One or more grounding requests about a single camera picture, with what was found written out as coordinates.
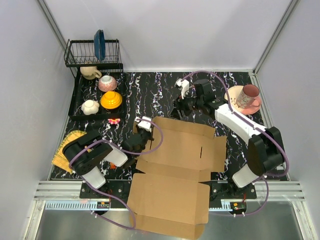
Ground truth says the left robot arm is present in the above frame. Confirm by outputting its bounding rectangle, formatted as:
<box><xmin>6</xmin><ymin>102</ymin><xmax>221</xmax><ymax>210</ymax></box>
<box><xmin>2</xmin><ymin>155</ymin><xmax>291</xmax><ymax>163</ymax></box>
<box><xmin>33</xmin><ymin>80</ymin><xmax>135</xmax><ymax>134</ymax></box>
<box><xmin>62</xmin><ymin>129</ymin><xmax>153</xmax><ymax>198</ymax></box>

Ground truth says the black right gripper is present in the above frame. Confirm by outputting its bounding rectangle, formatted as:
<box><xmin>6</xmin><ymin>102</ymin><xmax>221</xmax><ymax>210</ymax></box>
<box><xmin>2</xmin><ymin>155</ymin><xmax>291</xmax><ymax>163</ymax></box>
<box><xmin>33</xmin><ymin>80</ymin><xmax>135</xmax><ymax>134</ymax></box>
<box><xmin>168</xmin><ymin>89</ymin><xmax>204</xmax><ymax>121</ymax></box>

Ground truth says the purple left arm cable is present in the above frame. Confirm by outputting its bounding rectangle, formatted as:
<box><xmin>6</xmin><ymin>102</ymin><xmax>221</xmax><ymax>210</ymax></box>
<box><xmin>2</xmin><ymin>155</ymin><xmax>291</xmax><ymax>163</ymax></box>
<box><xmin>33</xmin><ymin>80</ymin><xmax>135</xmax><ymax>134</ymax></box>
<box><xmin>68</xmin><ymin>118</ymin><xmax>165</xmax><ymax>231</ymax></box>

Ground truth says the white flower-shaped bowl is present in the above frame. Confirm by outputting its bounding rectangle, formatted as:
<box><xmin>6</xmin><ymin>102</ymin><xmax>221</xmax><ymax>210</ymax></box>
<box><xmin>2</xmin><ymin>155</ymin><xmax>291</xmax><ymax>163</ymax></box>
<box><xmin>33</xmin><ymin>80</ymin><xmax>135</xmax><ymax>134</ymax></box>
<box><xmin>81</xmin><ymin>99</ymin><xmax>100</xmax><ymax>116</ymax></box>

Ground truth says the blue plate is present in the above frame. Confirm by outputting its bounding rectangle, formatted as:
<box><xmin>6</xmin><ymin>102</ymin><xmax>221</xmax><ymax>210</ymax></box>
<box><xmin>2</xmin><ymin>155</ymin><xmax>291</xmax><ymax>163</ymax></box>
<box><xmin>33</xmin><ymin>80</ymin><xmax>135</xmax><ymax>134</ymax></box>
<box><xmin>93</xmin><ymin>29</ymin><xmax>106</xmax><ymax>62</ymax></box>

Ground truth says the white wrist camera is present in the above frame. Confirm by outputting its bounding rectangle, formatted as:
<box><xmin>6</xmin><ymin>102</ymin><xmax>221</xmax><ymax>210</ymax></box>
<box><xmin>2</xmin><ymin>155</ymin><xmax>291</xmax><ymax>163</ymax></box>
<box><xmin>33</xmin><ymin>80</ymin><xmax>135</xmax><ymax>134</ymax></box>
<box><xmin>174</xmin><ymin>78</ymin><xmax>190</xmax><ymax>99</ymax></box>
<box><xmin>134</xmin><ymin>116</ymin><xmax>152</xmax><ymax>133</ymax></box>

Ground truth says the black dish rack tray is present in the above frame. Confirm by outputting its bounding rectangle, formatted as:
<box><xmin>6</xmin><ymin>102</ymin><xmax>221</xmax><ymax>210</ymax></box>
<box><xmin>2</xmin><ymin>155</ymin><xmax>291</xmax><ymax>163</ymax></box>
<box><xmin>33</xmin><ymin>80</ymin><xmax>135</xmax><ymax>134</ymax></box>
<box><xmin>64</xmin><ymin>39</ymin><xmax>127</xmax><ymax>121</ymax></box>

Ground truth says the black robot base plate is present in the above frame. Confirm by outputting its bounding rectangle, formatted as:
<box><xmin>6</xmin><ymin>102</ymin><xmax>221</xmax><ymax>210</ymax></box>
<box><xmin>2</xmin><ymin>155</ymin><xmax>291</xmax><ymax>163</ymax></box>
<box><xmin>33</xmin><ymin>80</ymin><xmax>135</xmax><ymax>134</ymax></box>
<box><xmin>79</xmin><ymin>173</ymin><xmax>257</xmax><ymax>223</ymax></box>

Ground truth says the pink butterfly toy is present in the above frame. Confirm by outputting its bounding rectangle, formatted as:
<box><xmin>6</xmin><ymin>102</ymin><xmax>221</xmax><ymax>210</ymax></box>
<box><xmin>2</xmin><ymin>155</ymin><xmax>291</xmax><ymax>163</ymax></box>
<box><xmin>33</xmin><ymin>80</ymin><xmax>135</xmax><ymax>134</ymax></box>
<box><xmin>108</xmin><ymin>118</ymin><xmax>121</xmax><ymax>125</ymax></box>

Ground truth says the cream ceramic mug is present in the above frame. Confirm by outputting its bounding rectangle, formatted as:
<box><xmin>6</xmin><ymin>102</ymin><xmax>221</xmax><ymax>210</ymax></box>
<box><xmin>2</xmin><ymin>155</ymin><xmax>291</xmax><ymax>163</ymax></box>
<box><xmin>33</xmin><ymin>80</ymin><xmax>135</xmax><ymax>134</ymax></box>
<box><xmin>80</xmin><ymin>66</ymin><xmax>102</xmax><ymax>80</ymax></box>

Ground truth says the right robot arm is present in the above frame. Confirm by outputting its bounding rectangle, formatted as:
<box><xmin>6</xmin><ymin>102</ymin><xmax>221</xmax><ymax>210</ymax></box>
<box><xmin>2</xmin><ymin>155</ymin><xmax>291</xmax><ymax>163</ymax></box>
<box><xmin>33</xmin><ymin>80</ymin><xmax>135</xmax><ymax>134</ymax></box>
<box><xmin>171</xmin><ymin>78</ymin><xmax>288</xmax><ymax>199</ymax></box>

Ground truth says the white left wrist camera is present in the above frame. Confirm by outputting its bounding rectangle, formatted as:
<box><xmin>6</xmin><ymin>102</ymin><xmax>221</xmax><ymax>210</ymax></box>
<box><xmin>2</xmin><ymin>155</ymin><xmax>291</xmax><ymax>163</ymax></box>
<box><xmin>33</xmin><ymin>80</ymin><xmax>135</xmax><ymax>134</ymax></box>
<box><xmin>134</xmin><ymin>116</ymin><xmax>152</xmax><ymax>133</ymax></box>

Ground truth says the cream pink floral plate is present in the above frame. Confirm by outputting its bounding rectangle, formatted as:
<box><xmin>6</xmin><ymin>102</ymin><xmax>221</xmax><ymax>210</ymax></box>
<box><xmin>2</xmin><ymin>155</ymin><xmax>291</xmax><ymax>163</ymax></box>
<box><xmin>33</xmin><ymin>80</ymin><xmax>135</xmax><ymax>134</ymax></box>
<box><xmin>227</xmin><ymin>85</ymin><xmax>262</xmax><ymax>115</ymax></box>

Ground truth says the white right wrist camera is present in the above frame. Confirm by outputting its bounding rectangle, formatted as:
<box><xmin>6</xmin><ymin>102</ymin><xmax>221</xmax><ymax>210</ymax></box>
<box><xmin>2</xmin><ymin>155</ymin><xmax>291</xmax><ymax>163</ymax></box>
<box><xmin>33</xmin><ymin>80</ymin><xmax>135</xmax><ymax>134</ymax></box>
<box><xmin>174</xmin><ymin>78</ymin><xmax>190</xmax><ymax>99</ymax></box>

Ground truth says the yellow ribbed bowl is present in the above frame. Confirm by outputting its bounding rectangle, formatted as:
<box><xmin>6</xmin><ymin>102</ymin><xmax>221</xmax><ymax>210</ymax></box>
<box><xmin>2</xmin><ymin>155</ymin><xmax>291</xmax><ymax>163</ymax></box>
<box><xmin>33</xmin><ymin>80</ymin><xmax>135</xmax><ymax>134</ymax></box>
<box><xmin>100</xmin><ymin>91</ymin><xmax>123</xmax><ymax>110</ymax></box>

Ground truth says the orange red small toy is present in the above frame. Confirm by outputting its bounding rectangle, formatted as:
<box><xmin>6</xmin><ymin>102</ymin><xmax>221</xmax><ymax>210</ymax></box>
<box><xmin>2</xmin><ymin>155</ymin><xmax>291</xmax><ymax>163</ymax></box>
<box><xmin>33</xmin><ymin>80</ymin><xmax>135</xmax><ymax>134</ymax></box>
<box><xmin>109</xmin><ymin>162</ymin><xmax>117</xmax><ymax>170</ymax></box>

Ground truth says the yellow bamboo mat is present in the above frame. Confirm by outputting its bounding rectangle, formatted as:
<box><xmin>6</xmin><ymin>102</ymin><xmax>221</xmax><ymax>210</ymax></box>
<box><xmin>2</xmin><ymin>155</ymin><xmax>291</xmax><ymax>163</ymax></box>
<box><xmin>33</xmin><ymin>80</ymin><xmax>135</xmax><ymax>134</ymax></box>
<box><xmin>51</xmin><ymin>130</ymin><xmax>88</xmax><ymax>175</ymax></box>

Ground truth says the pink patterned mug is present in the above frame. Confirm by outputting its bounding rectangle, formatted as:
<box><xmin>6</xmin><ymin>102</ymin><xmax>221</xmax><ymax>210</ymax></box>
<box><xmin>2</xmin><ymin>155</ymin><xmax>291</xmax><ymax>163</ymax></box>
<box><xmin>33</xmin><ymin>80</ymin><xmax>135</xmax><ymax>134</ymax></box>
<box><xmin>236</xmin><ymin>84</ymin><xmax>261</xmax><ymax>109</ymax></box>

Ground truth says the brown cardboard box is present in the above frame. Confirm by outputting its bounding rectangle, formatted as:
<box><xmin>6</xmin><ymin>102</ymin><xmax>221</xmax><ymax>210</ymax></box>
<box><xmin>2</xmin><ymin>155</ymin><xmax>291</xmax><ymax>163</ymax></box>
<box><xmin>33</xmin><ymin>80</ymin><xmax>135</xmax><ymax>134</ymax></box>
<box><xmin>130</xmin><ymin>116</ymin><xmax>227</xmax><ymax>240</ymax></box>

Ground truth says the pink patterned bowl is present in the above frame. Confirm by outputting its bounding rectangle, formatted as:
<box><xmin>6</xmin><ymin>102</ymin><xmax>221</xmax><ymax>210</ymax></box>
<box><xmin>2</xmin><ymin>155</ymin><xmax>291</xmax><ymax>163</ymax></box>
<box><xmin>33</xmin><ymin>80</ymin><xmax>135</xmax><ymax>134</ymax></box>
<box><xmin>98</xmin><ymin>75</ymin><xmax>118</xmax><ymax>92</ymax></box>

